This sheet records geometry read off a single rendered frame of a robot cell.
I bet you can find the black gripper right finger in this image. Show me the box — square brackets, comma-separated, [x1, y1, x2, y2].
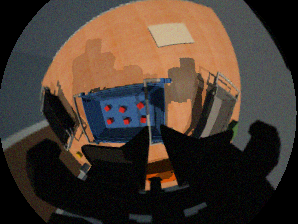
[160, 125, 234, 188]

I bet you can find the small green block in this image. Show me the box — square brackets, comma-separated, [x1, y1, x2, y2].
[226, 120, 238, 139]

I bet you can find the grey cylinder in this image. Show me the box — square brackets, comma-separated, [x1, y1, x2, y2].
[80, 163, 89, 175]

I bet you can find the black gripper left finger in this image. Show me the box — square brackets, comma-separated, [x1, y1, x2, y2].
[81, 127, 150, 192]

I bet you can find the blue plastic tray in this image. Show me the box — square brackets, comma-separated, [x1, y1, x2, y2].
[78, 77, 172, 144]

